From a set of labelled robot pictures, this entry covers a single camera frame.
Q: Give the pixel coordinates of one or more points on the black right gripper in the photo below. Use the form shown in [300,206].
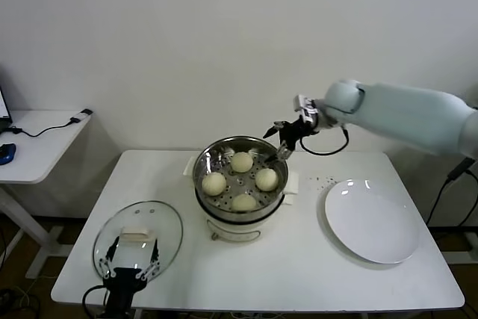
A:
[295,130]

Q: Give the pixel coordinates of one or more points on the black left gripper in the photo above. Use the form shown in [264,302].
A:
[123,285]

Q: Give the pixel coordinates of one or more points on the white steamed baozi bun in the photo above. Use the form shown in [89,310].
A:
[214,184]
[244,202]
[242,161]
[266,179]

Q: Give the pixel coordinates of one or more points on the glass pot lid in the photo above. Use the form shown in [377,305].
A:
[168,222]

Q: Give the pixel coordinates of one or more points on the stainless steel steamer basket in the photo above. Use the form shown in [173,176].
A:
[239,184]

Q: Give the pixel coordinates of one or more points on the white electric cooking pot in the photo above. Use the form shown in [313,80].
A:
[231,231]

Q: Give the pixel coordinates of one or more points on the white oval plate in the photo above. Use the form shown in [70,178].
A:
[373,222]

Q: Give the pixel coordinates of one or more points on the white side desk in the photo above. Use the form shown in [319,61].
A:
[45,154]

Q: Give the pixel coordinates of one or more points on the blue computer mouse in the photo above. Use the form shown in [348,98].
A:
[7,152]

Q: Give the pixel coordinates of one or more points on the black laptop computer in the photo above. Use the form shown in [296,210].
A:
[3,110]

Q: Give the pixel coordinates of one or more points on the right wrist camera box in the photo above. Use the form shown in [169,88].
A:
[305,106]

